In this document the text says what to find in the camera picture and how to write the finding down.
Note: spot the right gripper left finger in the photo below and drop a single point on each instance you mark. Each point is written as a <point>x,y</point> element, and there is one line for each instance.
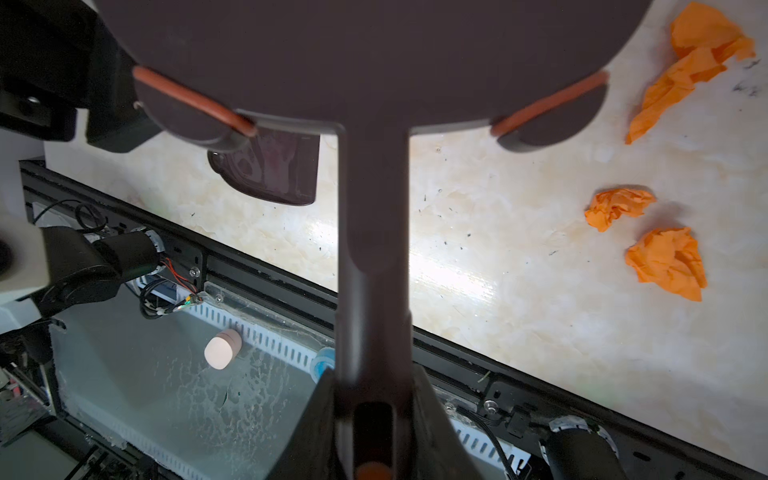
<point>310,452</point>

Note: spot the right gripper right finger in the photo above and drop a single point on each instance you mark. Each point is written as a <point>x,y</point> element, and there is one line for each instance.
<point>438,453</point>

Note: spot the dark brown plastic dustpan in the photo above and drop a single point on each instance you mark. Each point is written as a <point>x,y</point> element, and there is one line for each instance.
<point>275,166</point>

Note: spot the dark brown hand brush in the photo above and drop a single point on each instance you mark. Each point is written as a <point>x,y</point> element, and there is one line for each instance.
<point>372,73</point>

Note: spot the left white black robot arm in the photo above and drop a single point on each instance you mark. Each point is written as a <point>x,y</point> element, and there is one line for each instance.
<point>57,57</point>

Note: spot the blue tape roll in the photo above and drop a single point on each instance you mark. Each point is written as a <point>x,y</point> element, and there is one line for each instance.
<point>323,360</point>

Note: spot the pink cylinder object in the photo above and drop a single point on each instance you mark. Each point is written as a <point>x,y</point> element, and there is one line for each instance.
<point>222,349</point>

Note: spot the small orange scrap front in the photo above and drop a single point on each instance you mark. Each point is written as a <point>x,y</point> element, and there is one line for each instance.
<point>609,205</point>

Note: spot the orange scrap front right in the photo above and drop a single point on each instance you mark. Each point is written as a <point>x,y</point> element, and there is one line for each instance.
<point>670,259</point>

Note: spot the long orange paper scrap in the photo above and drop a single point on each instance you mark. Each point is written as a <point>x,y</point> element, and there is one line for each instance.
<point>703,39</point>

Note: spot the white slotted cable duct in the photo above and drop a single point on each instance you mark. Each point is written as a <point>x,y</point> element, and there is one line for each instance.
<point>276,343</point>

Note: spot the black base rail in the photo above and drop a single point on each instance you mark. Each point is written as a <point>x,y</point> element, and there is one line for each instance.
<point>146,383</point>

